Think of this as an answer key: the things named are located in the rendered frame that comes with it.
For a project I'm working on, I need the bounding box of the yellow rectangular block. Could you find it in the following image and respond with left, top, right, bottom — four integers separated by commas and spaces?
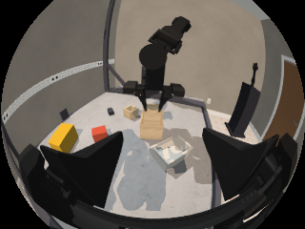
49, 123, 78, 153

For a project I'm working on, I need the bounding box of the red cube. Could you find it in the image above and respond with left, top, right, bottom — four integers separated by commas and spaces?
91, 125, 108, 142

